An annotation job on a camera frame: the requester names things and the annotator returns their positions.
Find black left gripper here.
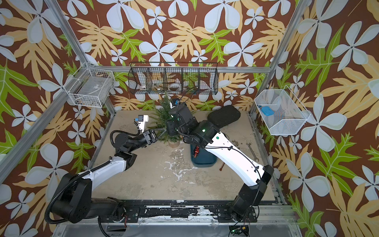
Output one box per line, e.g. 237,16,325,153
128,128,165,155

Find small green christmas tree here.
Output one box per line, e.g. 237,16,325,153
149,93,182,143

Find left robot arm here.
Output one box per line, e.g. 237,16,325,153
44,128,166,224

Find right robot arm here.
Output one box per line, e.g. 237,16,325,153
166,100,273,221

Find round wooden tree base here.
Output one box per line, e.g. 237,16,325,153
168,141,180,149

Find red ornament in bin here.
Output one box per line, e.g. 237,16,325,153
193,146,200,158

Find teal plastic bin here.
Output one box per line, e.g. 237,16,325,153
190,144,218,168

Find blue object in basket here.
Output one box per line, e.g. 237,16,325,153
261,106,274,116

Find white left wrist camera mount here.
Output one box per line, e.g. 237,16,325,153
135,115,149,133

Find black wire basket shelf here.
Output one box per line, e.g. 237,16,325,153
126,62,219,95

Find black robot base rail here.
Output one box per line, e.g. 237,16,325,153
101,199,258,224

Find white wire basket left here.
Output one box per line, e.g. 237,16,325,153
65,63,115,108

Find white wire basket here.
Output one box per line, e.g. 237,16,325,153
65,63,115,108
254,86,311,136

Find white wire basket right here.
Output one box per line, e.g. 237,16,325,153
254,86,311,136

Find aluminium frame post right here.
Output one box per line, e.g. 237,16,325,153
254,0,312,98

